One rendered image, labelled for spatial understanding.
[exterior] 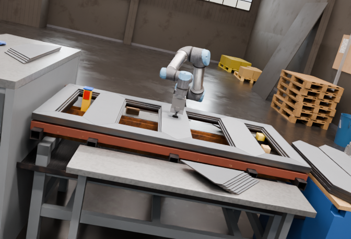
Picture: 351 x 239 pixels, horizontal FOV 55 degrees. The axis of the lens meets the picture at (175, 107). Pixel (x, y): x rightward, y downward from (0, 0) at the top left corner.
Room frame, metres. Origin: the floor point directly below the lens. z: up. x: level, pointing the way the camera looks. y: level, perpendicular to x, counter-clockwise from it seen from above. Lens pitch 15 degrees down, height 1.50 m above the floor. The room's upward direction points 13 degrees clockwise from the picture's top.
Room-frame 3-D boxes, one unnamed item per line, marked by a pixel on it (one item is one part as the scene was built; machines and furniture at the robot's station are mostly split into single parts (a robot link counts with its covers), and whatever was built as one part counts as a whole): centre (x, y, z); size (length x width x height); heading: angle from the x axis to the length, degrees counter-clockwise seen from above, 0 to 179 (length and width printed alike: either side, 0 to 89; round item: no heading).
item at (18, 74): (2.10, 1.10, 1.03); 1.30 x 0.60 x 0.04; 6
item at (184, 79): (2.14, -0.01, 1.11); 0.09 x 0.08 x 0.11; 170
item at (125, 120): (2.33, 0.01, 0.70); 1.66 x 0.08 x 0.05; 96
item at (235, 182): (1.58, -0.32, 0.77); 0.45 x 0.20 x 0.04; 96
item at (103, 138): (1.79, -0.05, 0.79); 1.56 x 0.09 x 0.06; 96
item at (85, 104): (2.27, 0.62, 0.78); 0.05 x 0.05 x 0.19; 6
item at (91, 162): (1.56, -0.17, 0.74); 1.20 x 0.26 x 0.03; 96
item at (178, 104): (2.12, -0.01, 0.96); 0.10 x 0.09 x 0.16; 3
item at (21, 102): (2.13, 0.82, 0.51); 1.30 x 0.04 x 1.01; 6
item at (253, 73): (11.07, -2.07, 0.20); 1.08 x 0.74 x 0.39; 8
